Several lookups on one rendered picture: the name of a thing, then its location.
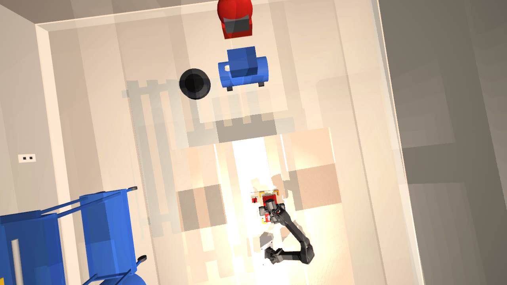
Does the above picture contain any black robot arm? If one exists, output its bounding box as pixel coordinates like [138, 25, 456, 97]
[265, 199, 314, 265]

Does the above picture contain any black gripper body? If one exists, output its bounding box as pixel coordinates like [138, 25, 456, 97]
[259, 203, 286, 216]

